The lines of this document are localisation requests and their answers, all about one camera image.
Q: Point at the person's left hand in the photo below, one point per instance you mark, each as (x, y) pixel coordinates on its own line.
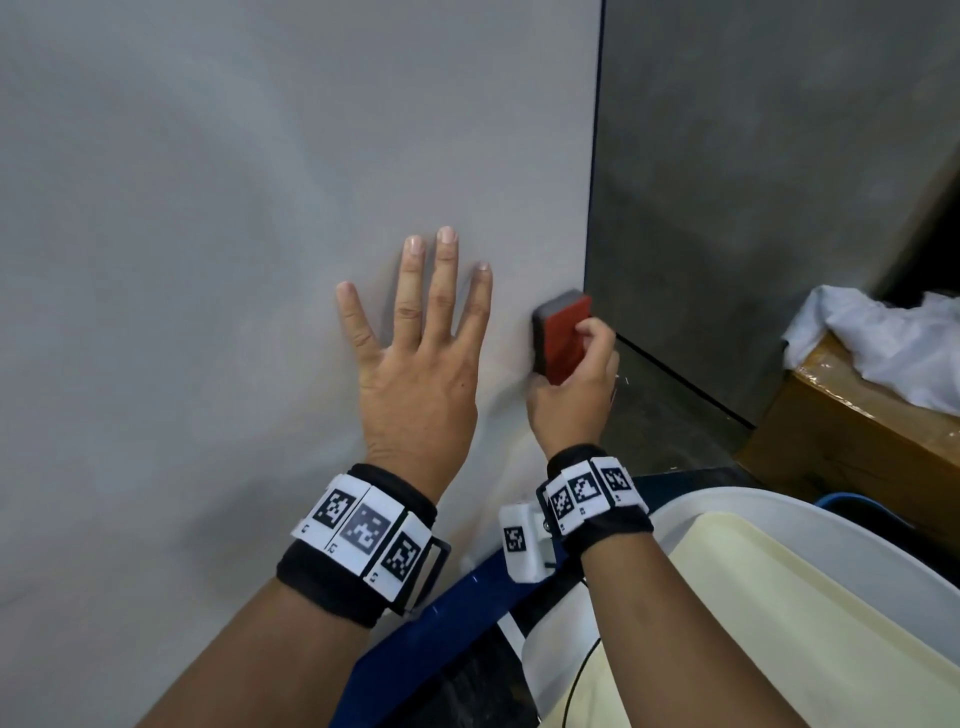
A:
(416, 405)

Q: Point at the person's right hand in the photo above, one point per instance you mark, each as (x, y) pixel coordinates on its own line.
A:
(574, 409)

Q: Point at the person's left little finger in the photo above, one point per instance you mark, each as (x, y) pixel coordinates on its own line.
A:
(358, 322)

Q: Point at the person's right thumb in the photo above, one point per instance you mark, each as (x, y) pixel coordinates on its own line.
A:
(541, 390)

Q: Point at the person's left middle finger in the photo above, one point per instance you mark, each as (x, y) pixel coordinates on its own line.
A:
(445, 281)

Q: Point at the red and grey board eraser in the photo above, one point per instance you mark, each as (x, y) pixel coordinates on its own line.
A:
(561, 337)

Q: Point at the person's left forearm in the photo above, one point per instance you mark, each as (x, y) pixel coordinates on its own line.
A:
(270, 660)

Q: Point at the person's right forearm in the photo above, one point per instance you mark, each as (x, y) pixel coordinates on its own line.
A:
(660, 645)

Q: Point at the black wristband with marker tags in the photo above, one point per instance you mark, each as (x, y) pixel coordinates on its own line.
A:
(360, 529)
(592, 495)

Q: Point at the large white board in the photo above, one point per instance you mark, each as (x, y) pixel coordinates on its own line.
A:
(225, 225)

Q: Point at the white plastic tub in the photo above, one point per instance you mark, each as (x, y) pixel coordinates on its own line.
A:
(787, 510)

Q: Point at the brown cardboard box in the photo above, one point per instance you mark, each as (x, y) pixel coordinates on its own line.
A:
(840, 450)

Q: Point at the white crumpled cloth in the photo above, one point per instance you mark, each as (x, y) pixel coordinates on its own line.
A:
(885, 337)

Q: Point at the cream plastic lid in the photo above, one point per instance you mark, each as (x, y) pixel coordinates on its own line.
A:
(825, 630)

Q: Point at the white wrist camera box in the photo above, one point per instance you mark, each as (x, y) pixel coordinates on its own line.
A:
(521, 544)

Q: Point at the dark blue frame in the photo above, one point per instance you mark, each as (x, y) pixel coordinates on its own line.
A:
(450, 622)

